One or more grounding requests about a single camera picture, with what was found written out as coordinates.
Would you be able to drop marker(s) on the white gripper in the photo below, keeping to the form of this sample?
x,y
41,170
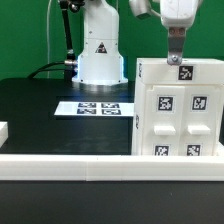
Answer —
x,y
177,15

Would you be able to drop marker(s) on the white cabinet top block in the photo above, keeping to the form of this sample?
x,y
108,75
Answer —
x,y
190,72

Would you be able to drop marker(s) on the white cabinet body box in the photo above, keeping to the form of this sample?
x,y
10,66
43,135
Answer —
x,y
139,111

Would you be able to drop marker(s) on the white cabinet door panel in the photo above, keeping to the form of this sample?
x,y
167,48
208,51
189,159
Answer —
x,y
162,120
200,120

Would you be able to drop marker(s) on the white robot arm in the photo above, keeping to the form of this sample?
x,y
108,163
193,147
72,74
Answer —
x,y
100,62

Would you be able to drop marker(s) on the white fiducial marker sheet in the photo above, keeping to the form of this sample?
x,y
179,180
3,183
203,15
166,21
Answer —
x,y
105,109

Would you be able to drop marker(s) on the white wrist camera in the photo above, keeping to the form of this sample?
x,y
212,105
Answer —
x,y
142,9

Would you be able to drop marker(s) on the white U-shaped fence frame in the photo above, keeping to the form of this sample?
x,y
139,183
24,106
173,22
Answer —
x,y
110,168

